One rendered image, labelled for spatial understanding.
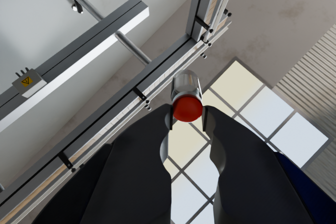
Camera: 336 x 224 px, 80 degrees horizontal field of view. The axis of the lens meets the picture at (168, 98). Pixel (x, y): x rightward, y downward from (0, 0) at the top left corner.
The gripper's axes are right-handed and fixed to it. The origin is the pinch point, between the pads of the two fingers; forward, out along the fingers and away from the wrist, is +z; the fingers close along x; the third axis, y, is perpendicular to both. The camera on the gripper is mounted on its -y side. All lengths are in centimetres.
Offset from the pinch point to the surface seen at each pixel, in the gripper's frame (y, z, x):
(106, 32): 17, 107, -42
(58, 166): 66, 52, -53
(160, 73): 34, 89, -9
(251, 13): 21, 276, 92
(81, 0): 2, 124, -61
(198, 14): 5, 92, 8
